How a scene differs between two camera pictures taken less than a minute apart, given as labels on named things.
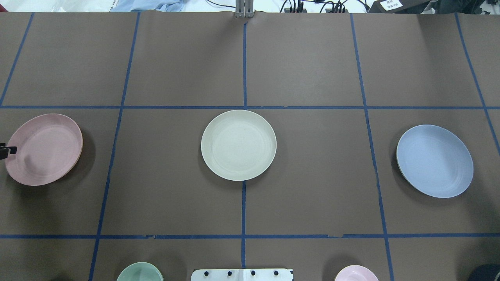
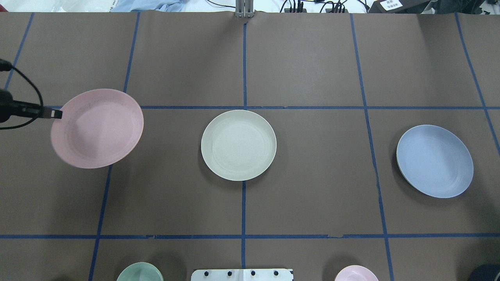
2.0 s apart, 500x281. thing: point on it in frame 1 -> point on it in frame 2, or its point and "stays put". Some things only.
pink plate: (49, 146) -> (99, 128)
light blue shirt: (128, 6) stays put
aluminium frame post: (244, 8) stays put
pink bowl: (356, 272) stays put
